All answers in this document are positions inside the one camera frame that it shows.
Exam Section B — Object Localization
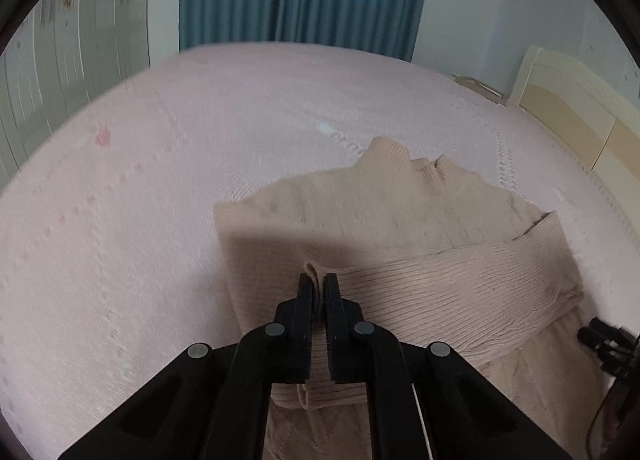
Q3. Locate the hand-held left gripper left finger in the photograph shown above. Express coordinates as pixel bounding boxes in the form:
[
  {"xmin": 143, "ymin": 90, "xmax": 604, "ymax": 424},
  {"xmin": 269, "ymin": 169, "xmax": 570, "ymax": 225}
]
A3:
[{"xmin": 60, "ymin": 273, "xmax": 314, "ymax": 460}]

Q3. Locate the beige bedside table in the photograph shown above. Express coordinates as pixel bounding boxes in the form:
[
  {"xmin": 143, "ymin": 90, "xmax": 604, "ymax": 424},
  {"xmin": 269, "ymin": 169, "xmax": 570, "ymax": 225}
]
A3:
[{"xmin": 451, "ymin": 72, "xmax": 508, "ymax": 105}]

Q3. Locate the white wardrobe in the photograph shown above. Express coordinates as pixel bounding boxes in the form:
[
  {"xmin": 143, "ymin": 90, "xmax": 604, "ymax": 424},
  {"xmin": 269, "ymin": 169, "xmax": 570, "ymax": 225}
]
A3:
[{"xmin": 0, "ymin": 0, "xmax": 152, "ymax": 186}]

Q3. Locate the pink patterned bed blanket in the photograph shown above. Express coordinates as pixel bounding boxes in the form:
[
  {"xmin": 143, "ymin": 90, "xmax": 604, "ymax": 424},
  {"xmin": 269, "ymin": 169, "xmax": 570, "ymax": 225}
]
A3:
[{"xmin": 0, "ymin": 40, "xmax": 640, "ymax": 460}]

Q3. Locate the beige knit sweater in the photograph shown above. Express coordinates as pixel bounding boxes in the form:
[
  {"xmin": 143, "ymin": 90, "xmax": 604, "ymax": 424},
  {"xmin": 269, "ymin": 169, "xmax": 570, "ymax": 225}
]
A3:
[{"xmin": 213, "ymin": 136, "xmax": 613, "ymax": 460}]

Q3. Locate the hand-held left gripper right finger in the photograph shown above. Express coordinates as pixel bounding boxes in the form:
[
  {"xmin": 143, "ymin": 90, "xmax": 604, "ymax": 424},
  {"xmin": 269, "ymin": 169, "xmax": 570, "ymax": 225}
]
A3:
[{"xmin": 324, "ymin": 273, "xmax": 571, "ymax": 460}]

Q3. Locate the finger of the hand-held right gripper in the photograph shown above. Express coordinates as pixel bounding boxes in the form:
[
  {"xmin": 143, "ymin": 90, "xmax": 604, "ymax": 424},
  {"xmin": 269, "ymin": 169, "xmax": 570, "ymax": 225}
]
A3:
[{"xmin": 576, "ymin": 317, "xmax": 621, "ymax": 356}]

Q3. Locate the cream wooden headboard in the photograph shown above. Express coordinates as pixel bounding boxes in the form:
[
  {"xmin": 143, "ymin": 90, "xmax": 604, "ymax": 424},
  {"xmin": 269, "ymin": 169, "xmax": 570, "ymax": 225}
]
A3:
[{"xmin": 507, "ymin": 44, "xmax": 640, "ymax": 176}]

